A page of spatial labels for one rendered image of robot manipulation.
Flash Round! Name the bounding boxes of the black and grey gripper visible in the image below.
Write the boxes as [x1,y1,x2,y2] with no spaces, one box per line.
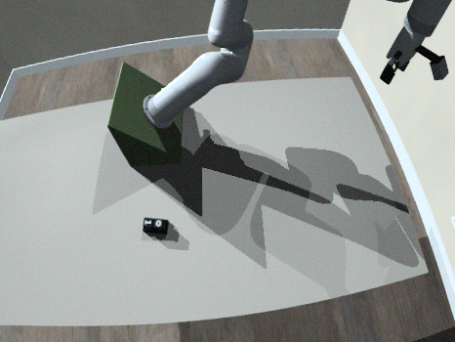
[380,21,432,84]

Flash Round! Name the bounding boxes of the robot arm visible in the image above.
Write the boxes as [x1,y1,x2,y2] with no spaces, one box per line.
[143,0,452,129]

